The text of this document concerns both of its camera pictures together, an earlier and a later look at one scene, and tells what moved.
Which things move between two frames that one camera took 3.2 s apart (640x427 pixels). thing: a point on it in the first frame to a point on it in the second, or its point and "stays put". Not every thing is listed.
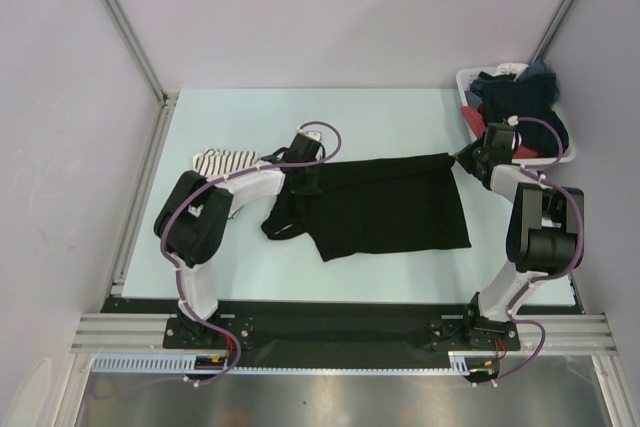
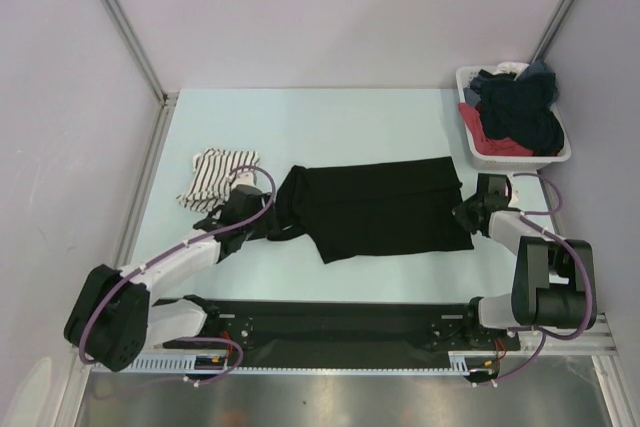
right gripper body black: [471, 157] to [465, 211]
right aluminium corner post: [566, 5] stays put
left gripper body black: [309, 181] to [257, 227]
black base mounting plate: [336, 332] stays put
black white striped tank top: [214, 162] stays put
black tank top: [359, 207] stays put
